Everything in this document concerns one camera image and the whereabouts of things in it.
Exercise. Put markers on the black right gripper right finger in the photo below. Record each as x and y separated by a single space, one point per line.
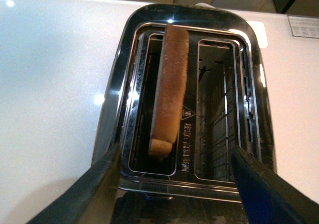
266 197

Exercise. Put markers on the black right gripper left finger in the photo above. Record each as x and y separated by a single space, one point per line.
91 199

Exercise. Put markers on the slice of bread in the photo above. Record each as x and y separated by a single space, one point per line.
170 91

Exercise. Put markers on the cream two-slot toaster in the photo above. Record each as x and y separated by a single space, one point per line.
225 105

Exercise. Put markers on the grey label sticker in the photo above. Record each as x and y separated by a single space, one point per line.
302 26

